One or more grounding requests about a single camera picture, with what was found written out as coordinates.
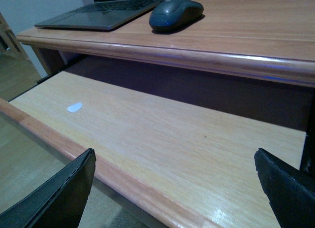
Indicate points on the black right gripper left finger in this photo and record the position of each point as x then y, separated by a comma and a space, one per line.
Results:
59, 202

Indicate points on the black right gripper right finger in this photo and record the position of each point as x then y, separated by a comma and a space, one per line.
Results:
291, 193

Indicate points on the dark grey wireless mouse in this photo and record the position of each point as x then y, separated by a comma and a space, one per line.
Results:
171, 15

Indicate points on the white oval sticker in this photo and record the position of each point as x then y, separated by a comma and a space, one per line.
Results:
74, 107

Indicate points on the wooden pull-out keyboard tray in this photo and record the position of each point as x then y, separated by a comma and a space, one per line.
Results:
188, 166

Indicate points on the wooden desk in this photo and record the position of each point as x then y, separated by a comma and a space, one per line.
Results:
252, 58

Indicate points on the grey open laptop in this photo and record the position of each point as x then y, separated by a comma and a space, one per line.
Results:
104, 15

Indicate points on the wooden shelf frame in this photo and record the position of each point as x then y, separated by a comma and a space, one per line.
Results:
9, 45

